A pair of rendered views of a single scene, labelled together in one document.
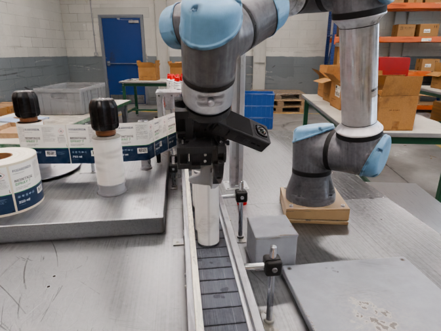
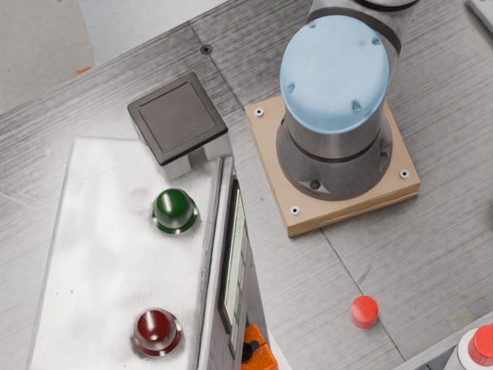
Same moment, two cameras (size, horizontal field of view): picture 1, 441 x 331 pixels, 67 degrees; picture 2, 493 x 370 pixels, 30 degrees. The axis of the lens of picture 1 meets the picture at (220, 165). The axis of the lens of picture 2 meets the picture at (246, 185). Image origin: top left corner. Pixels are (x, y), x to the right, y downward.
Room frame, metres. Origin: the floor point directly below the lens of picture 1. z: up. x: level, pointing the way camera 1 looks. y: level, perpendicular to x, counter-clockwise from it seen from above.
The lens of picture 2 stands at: (1.19, 0.20, 1.96)
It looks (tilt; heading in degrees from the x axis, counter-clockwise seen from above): 66 degrees down; 257
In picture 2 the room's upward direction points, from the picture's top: 10 degrees counter-clockwise
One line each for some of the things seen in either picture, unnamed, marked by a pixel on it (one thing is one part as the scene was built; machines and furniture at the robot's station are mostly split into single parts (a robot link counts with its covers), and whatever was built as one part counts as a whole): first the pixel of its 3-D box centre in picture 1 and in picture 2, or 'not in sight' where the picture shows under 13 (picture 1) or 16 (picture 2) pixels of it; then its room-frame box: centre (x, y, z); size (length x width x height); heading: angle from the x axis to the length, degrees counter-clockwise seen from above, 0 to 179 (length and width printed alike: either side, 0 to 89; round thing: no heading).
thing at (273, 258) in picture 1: (259, 286); not in sight; (0.49, -0.07, 0.91); 0.07 x 0.03 x 0.16; 97
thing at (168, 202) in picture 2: not in sight; (173, 208); (1.19, -0.01, 1.49); 0.03 x 0.03 x 0.02
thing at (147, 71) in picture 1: (148, 69); not in sight; (6.81, 1.41, 0.97); 0.47 x 0.41 x 0.37; 172
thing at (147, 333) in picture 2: not in sight; (155, 329); (1.22, 0.05, 1.49); 0.03 x 0.03 x 0.02
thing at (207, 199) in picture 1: (207, 202); not in sight; (0.69, 0.03, 0.98); 0.05 x 0.05 x 0.20
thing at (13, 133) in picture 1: (14, 129); not in sight; (2.18, 1.37, 0.82); 0.34 x 0.24 x 0.03; 1
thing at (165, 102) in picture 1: (171, 119); not in sight; (1.52, 0.22, 1.01); 0.14 x 0.13 x 0.26; 7
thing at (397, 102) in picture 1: (388, 100); not in sight; (2.48, -1.24, 0.97); 0.51 x 0.39 x 0.37; 91
